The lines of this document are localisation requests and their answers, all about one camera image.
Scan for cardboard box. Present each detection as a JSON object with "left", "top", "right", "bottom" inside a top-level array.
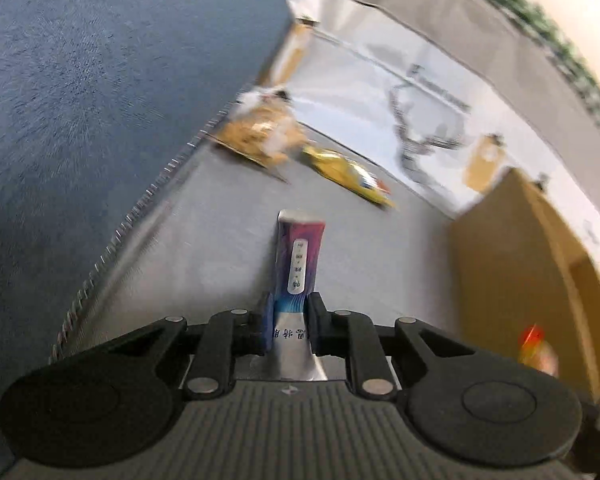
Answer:
[{"left": 447, "top": 167, "right": 600, "bottom": 407}]

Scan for tan crisps bag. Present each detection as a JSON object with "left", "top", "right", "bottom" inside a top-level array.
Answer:
[{"left": 205, "top": 87, "right": 309, "bottom": 184}]

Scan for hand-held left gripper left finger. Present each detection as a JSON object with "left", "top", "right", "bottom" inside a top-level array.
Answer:
[{"left": 100, "top": 292, "right": 277, "bottom": 402}]

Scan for yellow snack packet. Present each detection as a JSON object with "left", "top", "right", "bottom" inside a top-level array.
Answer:
[{"left": 302, "top": 145, "right": 397, "bottom": 210}]

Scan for green patterned cloth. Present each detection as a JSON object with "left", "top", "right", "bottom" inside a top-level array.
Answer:
[{"left": 430, "top": 0, "right": 600, "bottom": 162}]

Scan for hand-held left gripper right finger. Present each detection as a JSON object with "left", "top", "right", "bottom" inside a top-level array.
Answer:
[{"left": 306, "top": 291, "right": 486, "bottom": 402}]

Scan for purple snack packet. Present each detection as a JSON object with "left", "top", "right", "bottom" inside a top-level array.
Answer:
[{"left": 252, "top": 209, "right": 331, "bottom": 383}]

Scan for red topped snack packet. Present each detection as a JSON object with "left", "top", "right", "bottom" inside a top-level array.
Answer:
[{"left": 517, "top": 324, "right": 561, "bottom": 377}]

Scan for blue mat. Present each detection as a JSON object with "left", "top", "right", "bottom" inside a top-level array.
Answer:
[{"left": 0, "top": 0, "right": 301, "bottom": 463}]

